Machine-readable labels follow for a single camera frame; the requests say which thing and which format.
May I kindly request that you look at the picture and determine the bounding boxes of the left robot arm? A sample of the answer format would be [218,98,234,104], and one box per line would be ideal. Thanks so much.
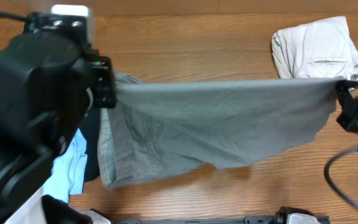
[0,32,117,223]

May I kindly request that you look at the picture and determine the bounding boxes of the black shirt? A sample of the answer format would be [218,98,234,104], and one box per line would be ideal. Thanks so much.
[80,108,101,182]

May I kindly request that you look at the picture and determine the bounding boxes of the light blue shirt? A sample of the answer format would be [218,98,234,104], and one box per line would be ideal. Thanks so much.
[42,129,88,203]

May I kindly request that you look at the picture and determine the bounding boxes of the folded beige shorts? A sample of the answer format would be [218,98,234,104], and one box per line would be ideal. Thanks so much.
[271,16,358,81]

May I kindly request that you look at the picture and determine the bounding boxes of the grey shorts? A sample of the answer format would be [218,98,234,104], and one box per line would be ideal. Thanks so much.
[98,73,337,189]

